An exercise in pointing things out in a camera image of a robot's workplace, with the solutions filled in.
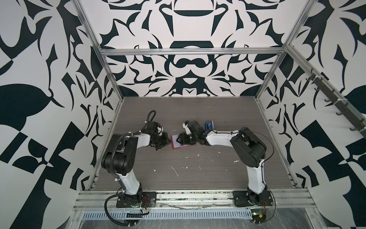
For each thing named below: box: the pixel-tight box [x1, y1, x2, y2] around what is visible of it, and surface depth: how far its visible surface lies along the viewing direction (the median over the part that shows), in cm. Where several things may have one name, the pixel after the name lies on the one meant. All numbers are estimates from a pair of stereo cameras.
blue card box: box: [204, 120, 214, 132], surface depth 103 cm
